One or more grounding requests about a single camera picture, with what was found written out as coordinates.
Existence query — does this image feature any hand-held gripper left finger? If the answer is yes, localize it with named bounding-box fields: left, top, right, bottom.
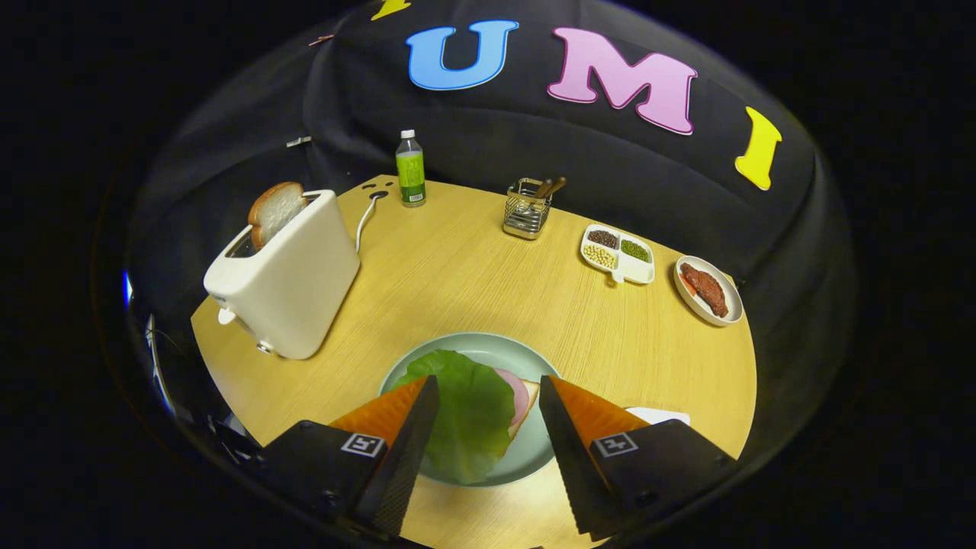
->
left=254, top=374, right=441, bottom=541

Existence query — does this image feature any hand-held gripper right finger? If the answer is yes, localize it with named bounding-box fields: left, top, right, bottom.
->
left=538, top=374, right=740, bottom=542

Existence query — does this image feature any green lettuce leaf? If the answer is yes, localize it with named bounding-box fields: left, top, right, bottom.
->
left=393, top=349, right=518, bottom=484

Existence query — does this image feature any toasted bread slice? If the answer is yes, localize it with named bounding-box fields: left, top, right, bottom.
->
left=248, top=181, right=308, bottom=251

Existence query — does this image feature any bread slice under ham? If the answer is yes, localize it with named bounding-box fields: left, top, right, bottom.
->
left=507, top=379, right=541, bottom=441

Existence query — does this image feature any pink ham slice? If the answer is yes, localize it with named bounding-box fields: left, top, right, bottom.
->
left=494, top=368, right=531, bottom=437

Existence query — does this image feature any square white plate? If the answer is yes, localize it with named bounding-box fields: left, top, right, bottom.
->
left=625, top=406, right=692, bottom=426

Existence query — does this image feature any round pale green plate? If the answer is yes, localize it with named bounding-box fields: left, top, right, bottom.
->
left=379, top=332, right=561, bottom=487

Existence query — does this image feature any white toaster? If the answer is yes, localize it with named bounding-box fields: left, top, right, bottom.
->
left=203, top=189, right=361, bottom=361

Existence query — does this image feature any white divided bean dish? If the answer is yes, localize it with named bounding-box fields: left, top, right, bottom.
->
left=580, top=223, right=656, bottom=286

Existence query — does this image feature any brown steak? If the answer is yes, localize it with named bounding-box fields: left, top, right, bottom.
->
left=680, top=262, right=729, bottom=318

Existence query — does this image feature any round white steak plate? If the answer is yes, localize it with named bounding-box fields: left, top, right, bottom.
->
left=674, top=255, right=744, bottom=327

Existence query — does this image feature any green label drink bottle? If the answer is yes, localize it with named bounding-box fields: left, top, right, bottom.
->
left=395, top=129, right=427, bottom=208

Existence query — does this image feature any black backdrop cloth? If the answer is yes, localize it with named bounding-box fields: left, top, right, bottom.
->
left=114, top=0, right=855, bottom=458

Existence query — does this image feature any white toaster cable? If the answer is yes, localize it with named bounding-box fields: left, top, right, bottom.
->
left=355, top=191, right=388, bottom=254

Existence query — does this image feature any metal wire utensil holder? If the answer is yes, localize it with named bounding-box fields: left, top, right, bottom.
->
left=502, top=178, right=553, bottom=241

